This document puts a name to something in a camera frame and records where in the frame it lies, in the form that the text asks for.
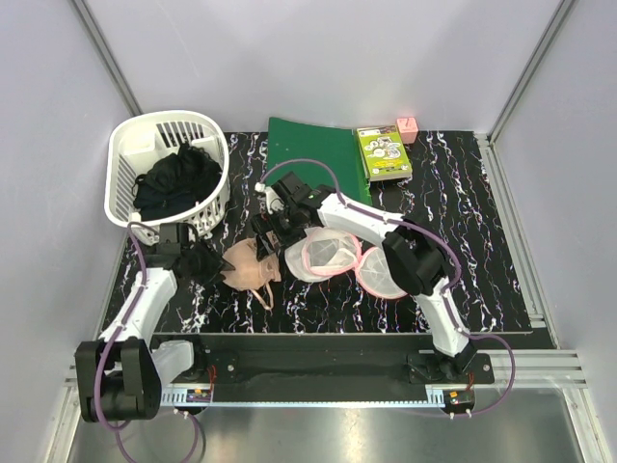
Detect black clothes in basket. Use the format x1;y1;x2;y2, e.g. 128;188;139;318
133;143;223;222

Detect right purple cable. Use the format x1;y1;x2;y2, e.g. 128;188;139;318
262;158;518;421

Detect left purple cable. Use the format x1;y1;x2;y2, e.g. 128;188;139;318
94;221;203;462

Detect beige pink bra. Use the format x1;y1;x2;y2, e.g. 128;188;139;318
221;238;282;311

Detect black mounting base plate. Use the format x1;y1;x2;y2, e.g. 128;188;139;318
172;334;495;407

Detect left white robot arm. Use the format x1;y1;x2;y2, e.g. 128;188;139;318
74;222;234;430

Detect white cable duct rail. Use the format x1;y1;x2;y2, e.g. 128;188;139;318
160;387;213;408

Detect pink small box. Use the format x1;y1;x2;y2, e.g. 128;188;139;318
396;117;419;145

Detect green book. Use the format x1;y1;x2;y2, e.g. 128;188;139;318
356;125;412;183

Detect white mesh laundry bag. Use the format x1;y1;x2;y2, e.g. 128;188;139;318
284;228;406;300

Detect purple cable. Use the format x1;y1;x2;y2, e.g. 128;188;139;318
262;158;518;421
94;221;203;462

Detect black marbled table mat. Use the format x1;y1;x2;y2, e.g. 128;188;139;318
98;129;534;335

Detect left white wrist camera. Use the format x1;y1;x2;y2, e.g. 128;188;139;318
128;222;159;246

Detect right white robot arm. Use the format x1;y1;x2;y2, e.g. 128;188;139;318
252;172;476;383

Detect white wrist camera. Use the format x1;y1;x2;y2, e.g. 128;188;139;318
128;222;159;246
255;182;285;215

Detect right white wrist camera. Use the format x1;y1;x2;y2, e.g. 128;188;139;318
255;182;285;215

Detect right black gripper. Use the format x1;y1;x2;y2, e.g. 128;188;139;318
250;205;308;262

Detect white plastic laundry basket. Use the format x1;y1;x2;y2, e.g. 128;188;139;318
104;110;230;245

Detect green folder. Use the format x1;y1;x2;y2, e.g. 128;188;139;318
266;117;372;205

